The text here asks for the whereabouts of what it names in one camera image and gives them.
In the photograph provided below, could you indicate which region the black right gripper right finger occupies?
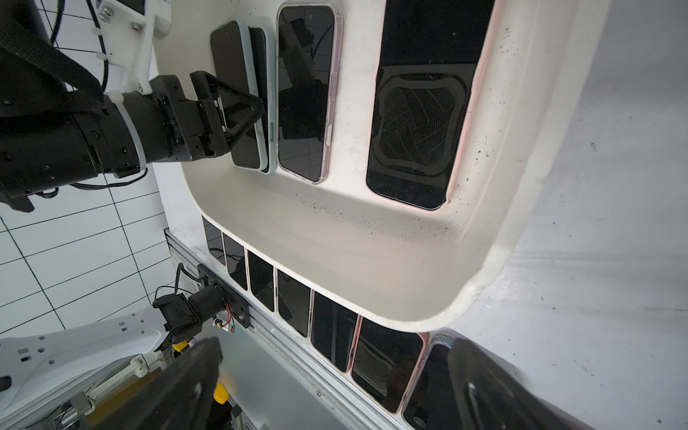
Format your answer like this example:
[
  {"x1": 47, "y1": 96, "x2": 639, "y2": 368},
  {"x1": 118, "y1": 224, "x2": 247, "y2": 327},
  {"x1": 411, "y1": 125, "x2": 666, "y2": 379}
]
[{"x1": 447, "y1": 338, "x2": 589, "y2": 429}]

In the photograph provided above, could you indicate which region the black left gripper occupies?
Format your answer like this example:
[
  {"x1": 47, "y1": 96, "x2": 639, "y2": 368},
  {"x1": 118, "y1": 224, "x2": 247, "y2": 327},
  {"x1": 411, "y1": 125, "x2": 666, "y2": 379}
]
[{"x1": 120, "y1": 71, "x2": 264, "y2": 167}]

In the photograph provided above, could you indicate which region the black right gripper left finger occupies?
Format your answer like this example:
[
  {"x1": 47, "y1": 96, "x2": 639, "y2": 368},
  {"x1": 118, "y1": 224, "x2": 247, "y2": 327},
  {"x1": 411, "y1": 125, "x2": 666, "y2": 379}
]
[{"x1": 95, "y1": 338, "x2": 222, "y2": 429}]

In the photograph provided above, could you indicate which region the black phone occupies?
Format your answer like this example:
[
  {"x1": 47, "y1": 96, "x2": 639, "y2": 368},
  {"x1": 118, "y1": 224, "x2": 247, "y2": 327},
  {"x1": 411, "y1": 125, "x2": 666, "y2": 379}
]
[
  {"x1": 247, "y1": 251, "x2": 275, "y2": 312},
  {"x1": 401, "y1": 331, "x2": 462, "y2": 429},
  {"x1": 222, "y1": 235, "x2": 248, "y2": 290},
  {"x1": 351, "y1": 319, "x2": 425, "y2": 413},
  {"x1": 277, "y1": 271, "x2": 311, "y2": 338}
]

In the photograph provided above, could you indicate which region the phone with pink case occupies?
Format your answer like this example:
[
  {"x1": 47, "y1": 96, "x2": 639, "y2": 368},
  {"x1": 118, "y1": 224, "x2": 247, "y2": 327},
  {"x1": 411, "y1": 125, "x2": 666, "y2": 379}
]
[{"x1": 311, "y1": 293, "x2": 358, "y2": 373}]

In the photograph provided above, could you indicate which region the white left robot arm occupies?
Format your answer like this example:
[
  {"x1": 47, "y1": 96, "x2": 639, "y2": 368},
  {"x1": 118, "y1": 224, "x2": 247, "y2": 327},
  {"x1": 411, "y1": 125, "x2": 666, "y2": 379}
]
[{"x1": 1, "y1": 1, "x2": 265, "y2": 429}]

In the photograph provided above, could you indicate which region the white plastic storage box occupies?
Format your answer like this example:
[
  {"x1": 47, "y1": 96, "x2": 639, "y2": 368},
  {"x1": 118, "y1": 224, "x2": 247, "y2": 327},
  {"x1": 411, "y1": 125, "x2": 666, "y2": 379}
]
[{"x1": 153, "y1": 1, "x2": 610, "y2": 331}]

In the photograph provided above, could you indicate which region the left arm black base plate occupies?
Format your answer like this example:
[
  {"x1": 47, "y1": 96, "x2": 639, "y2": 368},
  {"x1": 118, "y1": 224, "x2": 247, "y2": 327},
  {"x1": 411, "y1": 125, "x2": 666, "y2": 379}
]
[{"x1": 191, "y1": 263, "x2": 251, "y2": 328}]

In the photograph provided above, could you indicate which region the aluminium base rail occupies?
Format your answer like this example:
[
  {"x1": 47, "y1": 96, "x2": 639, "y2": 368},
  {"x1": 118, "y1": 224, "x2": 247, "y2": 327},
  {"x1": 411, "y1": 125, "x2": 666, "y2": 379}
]
[{"x1": 168, "y1": 224, "x2": 409, "y2": 429}]

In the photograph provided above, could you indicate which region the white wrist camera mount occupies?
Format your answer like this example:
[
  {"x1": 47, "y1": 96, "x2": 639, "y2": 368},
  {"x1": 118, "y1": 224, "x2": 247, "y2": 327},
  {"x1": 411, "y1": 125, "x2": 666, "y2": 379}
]
[{"x1": 96, "y1": 0, "x2": 172, "y2": 95}]

